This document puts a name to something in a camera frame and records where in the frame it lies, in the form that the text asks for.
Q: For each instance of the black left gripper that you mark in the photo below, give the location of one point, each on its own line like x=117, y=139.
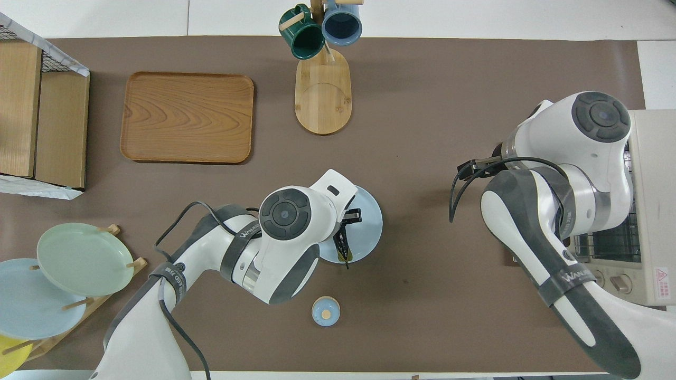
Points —
x=354, y=215

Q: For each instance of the light blue round plate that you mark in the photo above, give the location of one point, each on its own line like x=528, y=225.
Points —
x=369, y=227

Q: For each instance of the dark purple eggplant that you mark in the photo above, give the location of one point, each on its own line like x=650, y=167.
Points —
x=344, y=248

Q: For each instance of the oven glass door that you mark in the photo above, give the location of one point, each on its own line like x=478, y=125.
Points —
x=515, y=259

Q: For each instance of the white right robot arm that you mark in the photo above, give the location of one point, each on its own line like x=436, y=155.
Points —
x=602, y=116

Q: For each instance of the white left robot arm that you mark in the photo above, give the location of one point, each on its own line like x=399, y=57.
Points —
x=285, y=214

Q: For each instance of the small silver oven knob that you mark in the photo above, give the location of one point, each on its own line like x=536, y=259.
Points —
x=599, y=278

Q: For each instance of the large silver oven knob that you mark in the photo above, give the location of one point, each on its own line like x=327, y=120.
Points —
x=620, y=284

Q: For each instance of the beige toaster oven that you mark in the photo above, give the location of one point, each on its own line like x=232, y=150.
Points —
x=655, y=237

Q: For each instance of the wooden mug tree stand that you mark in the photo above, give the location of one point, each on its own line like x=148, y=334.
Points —
x=323, y=100

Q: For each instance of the brown table mat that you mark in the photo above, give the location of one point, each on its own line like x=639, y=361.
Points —
x=422, y=79

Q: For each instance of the dark green mug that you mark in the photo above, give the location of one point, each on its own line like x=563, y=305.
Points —
x=309, y=42

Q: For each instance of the blue grey mug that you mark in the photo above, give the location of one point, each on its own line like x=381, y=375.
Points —
x=342, y=26

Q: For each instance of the wooden serving tray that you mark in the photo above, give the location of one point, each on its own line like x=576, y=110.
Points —
x=185, y=116

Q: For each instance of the wooden dish rack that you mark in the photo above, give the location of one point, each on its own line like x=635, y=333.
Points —
x=141, y=264

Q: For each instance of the pale green plate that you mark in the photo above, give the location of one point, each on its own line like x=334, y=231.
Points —
x=84, y=258

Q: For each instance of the large pale blue plate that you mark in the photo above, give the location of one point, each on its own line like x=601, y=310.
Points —
x=31, y=306

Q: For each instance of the yellow plate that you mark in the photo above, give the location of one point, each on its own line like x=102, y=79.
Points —
x=10, y=359

